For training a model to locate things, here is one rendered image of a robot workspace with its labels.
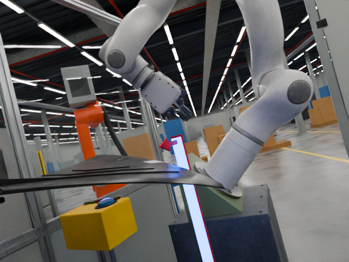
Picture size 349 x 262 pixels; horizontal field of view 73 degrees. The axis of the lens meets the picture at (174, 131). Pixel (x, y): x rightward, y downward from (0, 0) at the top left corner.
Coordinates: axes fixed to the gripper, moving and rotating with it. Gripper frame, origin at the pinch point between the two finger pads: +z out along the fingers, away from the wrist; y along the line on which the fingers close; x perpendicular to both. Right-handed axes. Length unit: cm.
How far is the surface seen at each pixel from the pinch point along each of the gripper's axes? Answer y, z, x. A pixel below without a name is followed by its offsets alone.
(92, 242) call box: 30.2, 0.0, 31.9
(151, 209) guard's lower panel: 66, 30, -43
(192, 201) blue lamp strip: 3.7, 7.1, 36.1
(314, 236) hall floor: 30, 180, -108
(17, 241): 68, -14, 14
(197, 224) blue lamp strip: 6.2, 10.4, 37.3
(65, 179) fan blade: -2, -12, 58
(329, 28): -81, 44, -95
